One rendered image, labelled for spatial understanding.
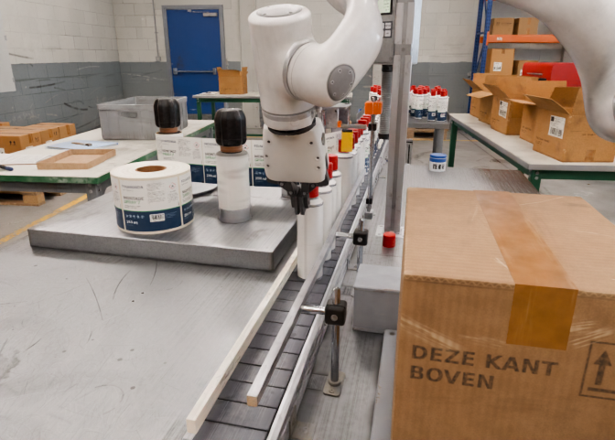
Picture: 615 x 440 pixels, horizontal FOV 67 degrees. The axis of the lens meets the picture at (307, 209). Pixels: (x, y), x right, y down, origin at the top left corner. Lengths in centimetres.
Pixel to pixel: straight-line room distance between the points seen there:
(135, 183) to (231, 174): 24
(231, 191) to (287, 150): 53
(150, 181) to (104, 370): 51
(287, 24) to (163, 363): 56
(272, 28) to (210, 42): 849
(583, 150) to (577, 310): 235
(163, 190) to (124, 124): 197
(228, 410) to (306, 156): 37
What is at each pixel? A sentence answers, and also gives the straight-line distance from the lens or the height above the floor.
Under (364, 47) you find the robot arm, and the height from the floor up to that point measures 132.
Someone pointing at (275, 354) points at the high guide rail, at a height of 96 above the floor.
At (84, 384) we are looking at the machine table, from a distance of 83.
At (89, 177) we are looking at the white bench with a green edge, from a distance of 225.
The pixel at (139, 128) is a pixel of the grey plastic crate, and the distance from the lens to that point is 311.
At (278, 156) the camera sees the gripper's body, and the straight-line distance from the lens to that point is 73.
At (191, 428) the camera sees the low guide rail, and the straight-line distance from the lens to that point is 60.
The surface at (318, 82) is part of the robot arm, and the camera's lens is 59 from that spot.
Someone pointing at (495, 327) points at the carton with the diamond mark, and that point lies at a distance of 46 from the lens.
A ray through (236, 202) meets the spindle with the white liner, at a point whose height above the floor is 94.
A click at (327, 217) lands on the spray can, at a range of 97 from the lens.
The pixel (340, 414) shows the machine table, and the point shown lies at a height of 83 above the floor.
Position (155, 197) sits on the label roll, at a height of 98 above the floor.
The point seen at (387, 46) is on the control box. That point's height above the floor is 133.
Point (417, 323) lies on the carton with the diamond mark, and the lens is 46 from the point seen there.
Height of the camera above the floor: 131
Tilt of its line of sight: 18 degrees down
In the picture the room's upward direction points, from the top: straight up
